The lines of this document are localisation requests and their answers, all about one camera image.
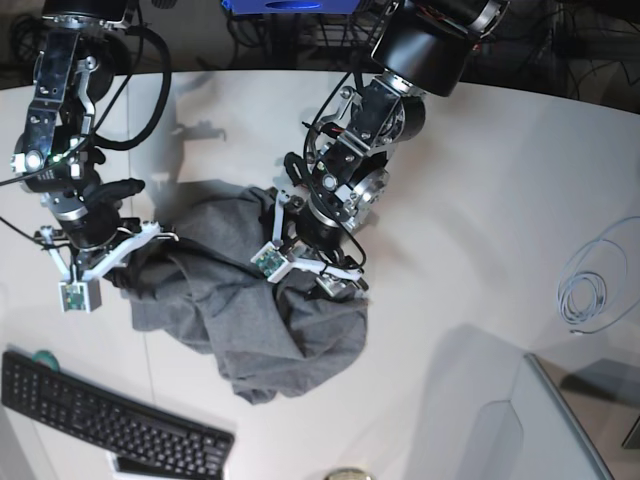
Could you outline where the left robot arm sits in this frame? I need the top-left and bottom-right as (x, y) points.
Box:
(280, 1), (508, 282)

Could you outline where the black keyboard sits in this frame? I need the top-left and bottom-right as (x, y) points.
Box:
(1, 351), (235, 479)

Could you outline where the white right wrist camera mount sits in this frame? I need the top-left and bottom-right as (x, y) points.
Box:
(34, 218), (180, 313)

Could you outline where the grey t-shirt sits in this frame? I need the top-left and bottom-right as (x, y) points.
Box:
(108, 187), (368, 405)

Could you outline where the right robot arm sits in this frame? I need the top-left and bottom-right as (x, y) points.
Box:
(10, 1), (172, 251)

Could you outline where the round metal tin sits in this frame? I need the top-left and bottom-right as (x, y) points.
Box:
(323, 467), (375, 480)

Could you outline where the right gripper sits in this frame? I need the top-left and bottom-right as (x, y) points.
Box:
(44, 178), (145, 250)

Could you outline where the green tape roll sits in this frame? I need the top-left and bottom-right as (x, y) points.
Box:
(31, 350), (60, 372)

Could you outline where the blue box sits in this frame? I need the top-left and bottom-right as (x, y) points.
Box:
(222, 0), (361, 15)

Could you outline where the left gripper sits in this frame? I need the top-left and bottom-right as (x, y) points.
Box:
(292, 199), (360, 280)

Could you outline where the coiled light blue cable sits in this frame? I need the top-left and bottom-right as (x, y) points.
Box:
(556, 215), (640, 336)

